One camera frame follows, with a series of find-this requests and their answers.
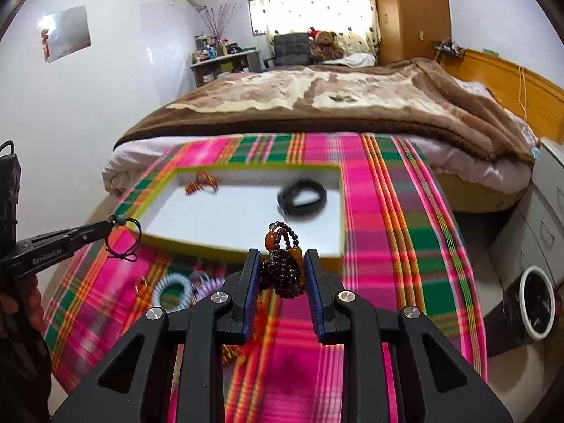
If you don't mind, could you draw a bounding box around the purple spiral hair tie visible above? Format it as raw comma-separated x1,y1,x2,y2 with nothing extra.
188,270,227,305

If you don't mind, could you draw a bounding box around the blue spiral hair tie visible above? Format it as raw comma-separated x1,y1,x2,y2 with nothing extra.
151,272,195,313

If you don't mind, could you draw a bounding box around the dark red bead bracelet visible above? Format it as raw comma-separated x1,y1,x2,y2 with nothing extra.
261,220,307,300

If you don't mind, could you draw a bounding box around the black cord teal bead bracelet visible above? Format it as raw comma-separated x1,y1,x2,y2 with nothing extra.
104,214,143,263

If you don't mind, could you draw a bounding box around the person's left hand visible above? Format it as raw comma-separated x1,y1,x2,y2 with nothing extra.
1,275,45,332

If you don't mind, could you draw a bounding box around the green rimmed white tray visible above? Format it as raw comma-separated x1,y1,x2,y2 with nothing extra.
126,163,345,273

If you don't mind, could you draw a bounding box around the pink plaid cloth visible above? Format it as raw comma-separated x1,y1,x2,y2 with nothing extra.
46,136,488,422

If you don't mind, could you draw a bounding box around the black fitness band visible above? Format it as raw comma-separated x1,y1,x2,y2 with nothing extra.
277,178,327,218

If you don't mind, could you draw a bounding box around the white rimmed trash bin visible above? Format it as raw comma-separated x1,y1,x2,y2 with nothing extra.
503,265,556,344

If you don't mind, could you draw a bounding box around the white bedside drawer cabinet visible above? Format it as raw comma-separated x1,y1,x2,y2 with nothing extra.
489,137,564,288

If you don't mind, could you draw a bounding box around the brown plush blanket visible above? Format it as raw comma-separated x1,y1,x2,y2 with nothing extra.
118,57,534,166

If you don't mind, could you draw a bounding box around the cluttered wooden desk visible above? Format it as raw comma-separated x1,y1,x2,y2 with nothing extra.
191,50,262,87

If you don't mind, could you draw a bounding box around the dark grey chair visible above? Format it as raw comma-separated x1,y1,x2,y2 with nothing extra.
263,32,313,70

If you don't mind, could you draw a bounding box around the white pillow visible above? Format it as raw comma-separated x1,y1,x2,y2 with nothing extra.
336,51,376,68

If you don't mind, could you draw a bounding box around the brown teddy bear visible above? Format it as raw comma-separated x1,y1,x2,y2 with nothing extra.
308,28,344,63

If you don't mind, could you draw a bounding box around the purple branch vase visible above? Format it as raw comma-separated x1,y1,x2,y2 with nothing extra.
199,3,240,47

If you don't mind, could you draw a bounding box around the wooden headboard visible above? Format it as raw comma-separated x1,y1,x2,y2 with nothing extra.
438,50,563,143

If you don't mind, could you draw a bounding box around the spotted window curtain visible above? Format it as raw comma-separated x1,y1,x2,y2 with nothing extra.
260,0,381,55

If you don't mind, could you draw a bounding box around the wooden wardrobe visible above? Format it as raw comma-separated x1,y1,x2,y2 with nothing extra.
376,0,451,64

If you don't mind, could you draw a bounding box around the orange red braided bracelet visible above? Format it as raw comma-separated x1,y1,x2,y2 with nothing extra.
183,171,220,196

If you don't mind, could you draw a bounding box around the silver wall poster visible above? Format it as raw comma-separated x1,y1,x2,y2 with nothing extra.
38,6,91,63

